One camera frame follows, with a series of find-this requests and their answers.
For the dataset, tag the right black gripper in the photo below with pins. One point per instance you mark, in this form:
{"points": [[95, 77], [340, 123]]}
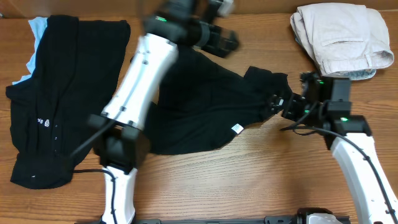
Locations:
{"points": [[282, 104]]}

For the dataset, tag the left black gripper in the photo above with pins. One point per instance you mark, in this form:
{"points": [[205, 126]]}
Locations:
{"points": [[224, 40]]}

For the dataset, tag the black t-shirt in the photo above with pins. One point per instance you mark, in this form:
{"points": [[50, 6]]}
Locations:
{"points": [[203, 106]]}

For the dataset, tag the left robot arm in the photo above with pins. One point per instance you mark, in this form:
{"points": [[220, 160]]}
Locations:
{"points": [[118, 127]]}

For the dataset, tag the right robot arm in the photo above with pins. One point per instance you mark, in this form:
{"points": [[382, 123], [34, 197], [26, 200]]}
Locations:
{"points": [[324, 108]]}

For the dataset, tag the folded beige trousers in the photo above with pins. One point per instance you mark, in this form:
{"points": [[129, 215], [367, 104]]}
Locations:
{"points": [[344, 37]]}

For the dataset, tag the black polo shirt with logo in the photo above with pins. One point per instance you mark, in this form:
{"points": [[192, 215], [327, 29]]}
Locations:
{"points": [[77, 65]]}

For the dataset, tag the light blue garment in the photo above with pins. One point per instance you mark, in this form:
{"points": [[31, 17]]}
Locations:
{"points": [[38, 25]]}

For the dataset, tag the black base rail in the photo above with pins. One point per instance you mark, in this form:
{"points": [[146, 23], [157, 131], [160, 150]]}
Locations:
{"points": [[303, 215]]}

